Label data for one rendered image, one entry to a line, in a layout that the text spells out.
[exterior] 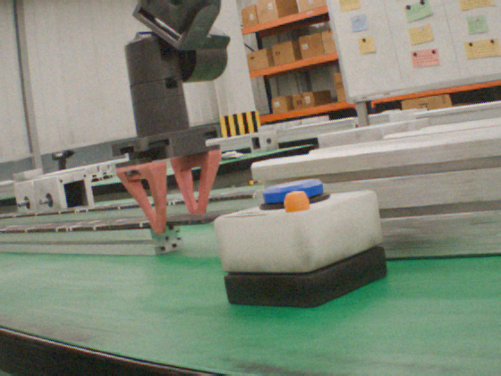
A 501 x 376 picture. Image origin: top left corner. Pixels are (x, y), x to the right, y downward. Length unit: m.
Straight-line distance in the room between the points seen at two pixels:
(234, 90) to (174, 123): 7.97
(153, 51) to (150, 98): 0.05
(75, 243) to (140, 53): 0.30
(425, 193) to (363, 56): 3.63
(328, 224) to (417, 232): 0.10
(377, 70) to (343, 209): 3.64
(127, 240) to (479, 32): 3.05
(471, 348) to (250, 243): 0.21
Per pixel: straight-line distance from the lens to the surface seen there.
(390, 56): 4.08
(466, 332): 0.38
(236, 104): 8.77
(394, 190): 0.58
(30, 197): 1.75
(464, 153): 0.54
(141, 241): 0.88
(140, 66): 0.82
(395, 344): 0.38
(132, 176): 0.83
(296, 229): 0.48
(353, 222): 0.52
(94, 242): 0.96
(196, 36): 0.81
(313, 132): 5.34
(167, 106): 0.81
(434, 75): 3.94
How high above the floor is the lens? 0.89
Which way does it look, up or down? 4 degrees down
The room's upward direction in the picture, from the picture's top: 10 degrees counter-clockwise
